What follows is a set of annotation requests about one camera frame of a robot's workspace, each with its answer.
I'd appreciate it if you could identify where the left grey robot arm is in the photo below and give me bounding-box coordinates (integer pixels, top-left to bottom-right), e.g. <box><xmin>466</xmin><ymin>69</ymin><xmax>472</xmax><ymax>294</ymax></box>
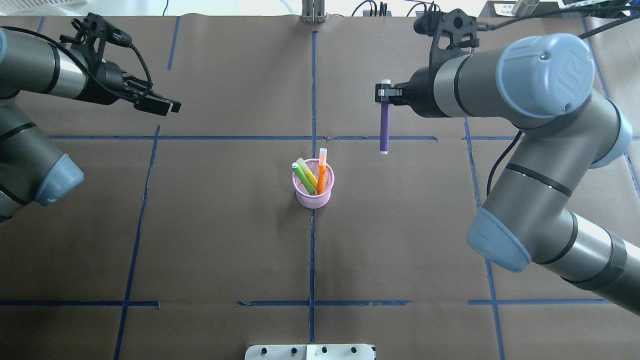
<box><xmin>0</xmin><ymin>20</ymin><xmax>182</xmax><ymax>224</ymax></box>

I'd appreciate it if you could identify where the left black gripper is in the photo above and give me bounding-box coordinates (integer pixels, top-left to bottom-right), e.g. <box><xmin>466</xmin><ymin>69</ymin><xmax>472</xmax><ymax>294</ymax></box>
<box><xmin>80</xmin><ymin>60</ymin><xmax>182</xmax><ymax>116</ymax></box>

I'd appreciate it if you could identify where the yellow highlighter pen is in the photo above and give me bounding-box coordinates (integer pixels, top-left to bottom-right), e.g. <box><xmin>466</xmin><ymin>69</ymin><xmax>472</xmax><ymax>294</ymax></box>
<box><xmin>297</xmin><ymin>157</ymin><xmax>318</xmax><ymax>194</ymax></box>

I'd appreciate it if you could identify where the small steel cup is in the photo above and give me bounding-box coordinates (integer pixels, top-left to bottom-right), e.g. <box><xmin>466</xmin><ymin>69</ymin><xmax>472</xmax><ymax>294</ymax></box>
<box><xmin>510</xmin><ymin>0</ymin><xmax>540</xmax><ymax>18</ymax></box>

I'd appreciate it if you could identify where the purple marker pen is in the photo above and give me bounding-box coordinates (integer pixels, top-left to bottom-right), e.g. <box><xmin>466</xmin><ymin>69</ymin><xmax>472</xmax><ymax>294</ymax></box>
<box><xmin>378</xmin><ymin>79</ymin><xmax>391</xmax><ymax>155</ymax></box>

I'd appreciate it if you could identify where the white pedestal column with base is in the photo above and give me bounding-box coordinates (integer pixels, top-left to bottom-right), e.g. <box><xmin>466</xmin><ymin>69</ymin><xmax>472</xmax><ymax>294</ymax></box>
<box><xmin>244</xmin><ymin>343</ymin><xmax>377</xmax><ymax>360</ymax></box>

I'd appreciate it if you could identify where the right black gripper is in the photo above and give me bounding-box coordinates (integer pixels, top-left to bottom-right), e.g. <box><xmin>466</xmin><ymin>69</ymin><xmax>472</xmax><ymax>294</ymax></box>
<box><xmin>375</xmin><ymin>67</ymin><xmax>450</xmax><ymax>118</ymax></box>

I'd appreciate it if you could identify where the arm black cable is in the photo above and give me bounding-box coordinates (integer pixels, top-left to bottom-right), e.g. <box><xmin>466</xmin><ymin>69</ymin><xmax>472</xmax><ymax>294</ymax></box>
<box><xmin>486</xmin><ymin>4</ymin><xmax>640</xmax><ymax>201</ymax></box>
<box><xmin>0</xmin><ymin>26</ymin><xmax>154</xmax><ymax>91</ymax></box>

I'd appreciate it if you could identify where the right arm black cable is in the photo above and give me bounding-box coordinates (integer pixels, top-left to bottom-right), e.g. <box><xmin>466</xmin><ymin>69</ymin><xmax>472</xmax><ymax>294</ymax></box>
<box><xmin>486</xmin><ymin>4</ymin><xmax>640</xmax><ymax>201</ymax></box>

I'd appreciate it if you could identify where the aluminium frame post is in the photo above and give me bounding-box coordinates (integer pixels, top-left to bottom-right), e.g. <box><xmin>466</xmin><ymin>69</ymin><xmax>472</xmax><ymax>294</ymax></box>
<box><xmin>300</xmin><ymin>0</ymin><xmax>327</xmax><ymax>24</ymax></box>

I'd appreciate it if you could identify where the pink mesh pen holder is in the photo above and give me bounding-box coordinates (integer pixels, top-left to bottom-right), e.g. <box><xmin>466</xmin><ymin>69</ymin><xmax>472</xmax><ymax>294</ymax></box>
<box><xmin>291</xmin><ymin>158</ymin><xmax>335</xmax><ymax>210</ymax></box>

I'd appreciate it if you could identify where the black usb hub with cables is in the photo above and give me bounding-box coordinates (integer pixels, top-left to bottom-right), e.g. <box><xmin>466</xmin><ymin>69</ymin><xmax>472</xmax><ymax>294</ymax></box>
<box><xmin>350</xmin><ymin>0</ymin><xmax>393</xmax><ymax>18</ymax></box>

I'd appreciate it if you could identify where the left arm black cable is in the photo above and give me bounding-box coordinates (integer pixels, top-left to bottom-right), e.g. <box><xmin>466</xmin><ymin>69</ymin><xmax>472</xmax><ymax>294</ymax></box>
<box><xmin>0</xmin><ymin>26</ymin><xmax>154</xmax><ymax>91</ymax></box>

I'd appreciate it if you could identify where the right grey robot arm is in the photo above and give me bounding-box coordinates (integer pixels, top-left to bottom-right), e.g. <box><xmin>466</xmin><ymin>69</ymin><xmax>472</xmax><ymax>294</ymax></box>
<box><xmin>375</xmin><ymin>33</ymin><xmax>639</xmax><ymax>315</ymax></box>

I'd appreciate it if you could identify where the orange highlighter pen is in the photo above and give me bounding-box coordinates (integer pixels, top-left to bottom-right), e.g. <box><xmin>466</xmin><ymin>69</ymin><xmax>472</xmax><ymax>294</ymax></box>
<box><xmin>317</xmin><ymin>147</ymin><xmax>328</xmax><ymax>195</ymax></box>

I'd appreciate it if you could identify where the green highlighter pen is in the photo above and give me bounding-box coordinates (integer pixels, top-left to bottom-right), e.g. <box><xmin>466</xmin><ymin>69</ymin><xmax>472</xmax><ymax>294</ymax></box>
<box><xmin>291</xmin><ymin>162</ymin><xmax>317</xmax><ymax>196</ymax></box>

